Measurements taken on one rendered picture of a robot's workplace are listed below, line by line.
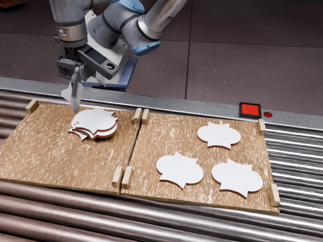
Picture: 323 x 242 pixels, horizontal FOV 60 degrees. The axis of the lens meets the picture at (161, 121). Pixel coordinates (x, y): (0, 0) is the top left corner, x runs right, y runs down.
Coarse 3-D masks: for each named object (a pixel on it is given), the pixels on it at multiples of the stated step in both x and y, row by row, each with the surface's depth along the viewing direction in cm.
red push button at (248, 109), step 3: (243, 105) 105; (246, 105) 105; (249, 105) 105; (252, 105) 105; (243, 108) 104; (246, 108) 104; (249, 108) 104; (252, 108) 104; (255, 108) 104; (258, 108) 104; (243, 111) 102; (246, 111) 102; (249, 111) 102; (252, 111) 102; (255, 111) 102; (258, 111) 102; (255, 114) 101; (258, 114) 101
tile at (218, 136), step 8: (200, 128) 92; (208, 128) 92; (216, 128) 92; (224, 128) 92; (200, 136) 89; (208, 136) 89; (216, 136) 89; (224, 136) 89; (232, 136) 89; (240, 136) 89; (208, 144) 87; (216, 144) 87; (224, 144) 87; (232, 144) 87
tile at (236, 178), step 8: (216, 168) 79; (224, 168) 79; (232, 168) 79; (240, 168) 79; (248, 168) 79; (216, 176) 77; (224, 176) 77; (232, 176) 77; (240, 176) 77; (248, 176) 77; (256, 176) 77; (224, 184) 75; (232, 184) 75; (240, 184) 75; (248, 184) 75; (256, 184) 75; (232, 192) 74; (240, 192) 73; (248, 192) 74; (256, 192) 74
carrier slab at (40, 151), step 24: (24, 120) 98; (48, 120) 98; (72, 120) 98; (120, 120) 98; (24, 144) 88; (48, 144) 88; (72, 144) 88; (96, 144) 88; (120, 144) 88; (0, 168) 81; (24, 168) 81; (48, 168) 81; (72, 168) 81; (96, 168) 81; (96, 192) 76
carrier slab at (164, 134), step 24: (168, 120) 98; (192, 120) 98; (216, 120) 98; (144, 144) 88; (168, 144) 88; (192, 144) 88; (240, 144) 88; (264, 144) 88; (144, 168) 81; (264, 168) 81; (144, 192) 75; (168, 192) 75; (192, 192) 75; (216, 192) 75; (264, 192) 75
